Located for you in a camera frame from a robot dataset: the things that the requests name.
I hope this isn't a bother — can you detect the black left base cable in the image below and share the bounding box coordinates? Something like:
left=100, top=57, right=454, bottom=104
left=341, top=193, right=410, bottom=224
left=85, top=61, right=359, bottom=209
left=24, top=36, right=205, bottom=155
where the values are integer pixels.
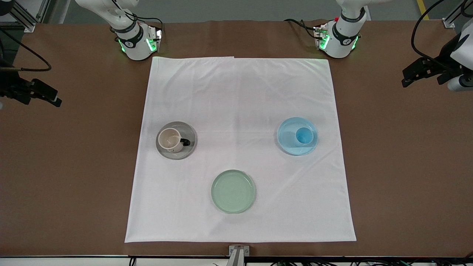
left=284, top=18, right=320, bottom=39

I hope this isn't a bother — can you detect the gray round plate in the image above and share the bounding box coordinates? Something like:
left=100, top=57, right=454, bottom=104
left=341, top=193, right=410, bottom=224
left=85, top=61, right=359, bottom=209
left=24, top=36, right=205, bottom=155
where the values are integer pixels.
left=156, top=121, right=197, bottom=160

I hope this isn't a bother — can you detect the black base cable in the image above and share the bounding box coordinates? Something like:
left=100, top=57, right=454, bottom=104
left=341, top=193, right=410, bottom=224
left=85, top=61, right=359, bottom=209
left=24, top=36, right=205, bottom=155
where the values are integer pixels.
left=109, top=0, right=165, bottom=41
left=284, top=18, right=320, bottom=39

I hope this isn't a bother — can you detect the white mug with black handle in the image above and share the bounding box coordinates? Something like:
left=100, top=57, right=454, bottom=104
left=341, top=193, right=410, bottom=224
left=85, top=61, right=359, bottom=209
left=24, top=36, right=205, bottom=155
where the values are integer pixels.
left=158, top=128, right=191, bottom=153

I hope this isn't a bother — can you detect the light blue round plate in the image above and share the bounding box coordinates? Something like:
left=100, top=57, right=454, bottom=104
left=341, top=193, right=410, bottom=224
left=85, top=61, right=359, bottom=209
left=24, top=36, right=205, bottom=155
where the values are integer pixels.
left=277, top=117, right=319, bottom=156

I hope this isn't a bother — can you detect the black table edge strip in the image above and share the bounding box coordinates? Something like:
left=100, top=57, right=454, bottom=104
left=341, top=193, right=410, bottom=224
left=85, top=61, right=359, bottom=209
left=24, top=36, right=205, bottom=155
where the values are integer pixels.
left=0, top=255, right=473, bottom=259

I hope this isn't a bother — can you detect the bundle of cables under table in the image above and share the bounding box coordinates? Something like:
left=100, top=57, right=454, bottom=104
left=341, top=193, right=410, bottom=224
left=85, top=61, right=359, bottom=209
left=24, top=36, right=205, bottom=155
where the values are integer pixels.
left=270, top=259, right=473, bottom=266

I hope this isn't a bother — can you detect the pale green round plate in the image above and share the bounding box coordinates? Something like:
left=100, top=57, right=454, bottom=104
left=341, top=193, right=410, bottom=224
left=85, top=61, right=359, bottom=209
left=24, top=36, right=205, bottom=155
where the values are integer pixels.
left=211, top=170, right=256, bottom=214

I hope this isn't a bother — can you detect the aluminium frame profile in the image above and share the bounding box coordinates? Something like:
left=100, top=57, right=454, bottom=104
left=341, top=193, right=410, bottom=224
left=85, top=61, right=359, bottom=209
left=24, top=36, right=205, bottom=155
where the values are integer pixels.
left=443, top=0, right=473, bottom=28
left=0, top=0, right=50, bottom=33

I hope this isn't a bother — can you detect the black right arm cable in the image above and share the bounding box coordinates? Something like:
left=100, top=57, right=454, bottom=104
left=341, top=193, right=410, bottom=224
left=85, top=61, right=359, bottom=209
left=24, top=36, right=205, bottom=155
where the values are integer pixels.
left=0, top=29, right=51, bottom=72

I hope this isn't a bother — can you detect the black right base cable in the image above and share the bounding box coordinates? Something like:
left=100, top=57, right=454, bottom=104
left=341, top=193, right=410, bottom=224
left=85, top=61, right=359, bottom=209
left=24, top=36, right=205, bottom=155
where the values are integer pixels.
left=109, top=0, right=165, bottom=41

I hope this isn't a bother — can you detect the white square cloth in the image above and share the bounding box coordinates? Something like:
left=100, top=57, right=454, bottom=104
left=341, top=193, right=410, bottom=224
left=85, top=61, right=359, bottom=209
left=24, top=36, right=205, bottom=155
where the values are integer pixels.
left=125, top=56, right=357, bottom=243

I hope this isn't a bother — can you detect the metal table edge bracket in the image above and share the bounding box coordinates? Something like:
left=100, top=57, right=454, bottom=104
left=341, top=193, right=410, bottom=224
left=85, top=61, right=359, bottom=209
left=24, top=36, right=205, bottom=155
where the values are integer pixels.
left=228, top=245, right=250, bottom=266

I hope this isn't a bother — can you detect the light blue cup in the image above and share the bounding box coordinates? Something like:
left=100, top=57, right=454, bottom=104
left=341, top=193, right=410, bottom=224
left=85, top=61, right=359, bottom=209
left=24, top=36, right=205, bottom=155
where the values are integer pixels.
left=296, top=127, right=314, bottom=144

